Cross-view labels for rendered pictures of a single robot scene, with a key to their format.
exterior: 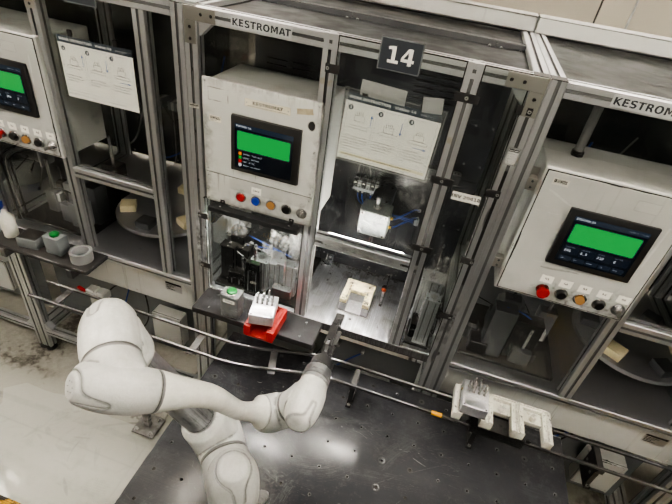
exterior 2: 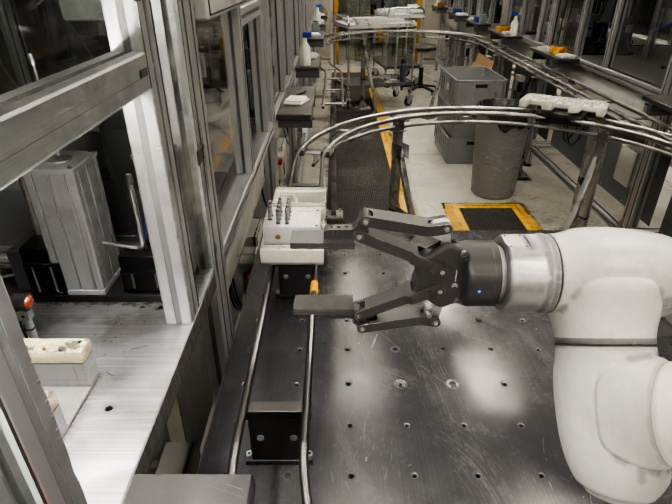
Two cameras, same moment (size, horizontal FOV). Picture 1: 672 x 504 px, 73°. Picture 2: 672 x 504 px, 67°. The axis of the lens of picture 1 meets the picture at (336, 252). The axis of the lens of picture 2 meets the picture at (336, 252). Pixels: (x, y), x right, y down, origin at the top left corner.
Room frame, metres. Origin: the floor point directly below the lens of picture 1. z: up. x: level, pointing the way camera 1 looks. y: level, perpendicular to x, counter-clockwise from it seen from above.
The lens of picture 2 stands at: (1.23, 0.44, 1.43)
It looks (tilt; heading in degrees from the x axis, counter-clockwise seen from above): 29 degrees down; 259
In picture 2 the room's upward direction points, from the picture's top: straight up
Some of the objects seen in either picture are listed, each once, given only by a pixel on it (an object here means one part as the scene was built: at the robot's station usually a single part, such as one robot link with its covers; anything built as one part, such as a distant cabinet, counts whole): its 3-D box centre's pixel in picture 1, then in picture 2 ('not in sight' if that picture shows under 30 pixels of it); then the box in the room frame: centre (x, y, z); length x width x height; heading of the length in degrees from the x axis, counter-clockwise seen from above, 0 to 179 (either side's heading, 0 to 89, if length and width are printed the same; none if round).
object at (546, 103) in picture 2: not in sight; (562, 110); (-0.27, -1.69, 0.84); 0.37 x 0.14 x 0.10; 137
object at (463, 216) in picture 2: not in sight; (502, 236); (-0.28, -2.01, 0.01); 1.00 x 0.55 x 0.01; 79
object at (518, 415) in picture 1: (498, 418); (297, 229); (1.10, -0.72, 0.84); 0.36 x 0.14 x 0.10; 79
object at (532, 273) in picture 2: (316, 376); (518, 273); (0.93, 0.00, 1.12); 0.09 x 0.06 x 0.09; 79
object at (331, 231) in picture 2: not in sight; (347, 224); (1.12, -0.04, 1.19); 0.05 x 0.01 x 0.03; 169
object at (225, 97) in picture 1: (272, 144); not in sight; (1.56, 0.29, 1.60); 0.42 x 0.29 x 0.46; 79
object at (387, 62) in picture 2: not in sight; (398, 44); (-1.07, -6.63, 0.48); 0.84 x 0.58 x 0.97; 87
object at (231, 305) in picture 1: (233, 300); not in sight; (1.37, 0.39, 0.97); 0.08 x 0.08 x 0.12; 79
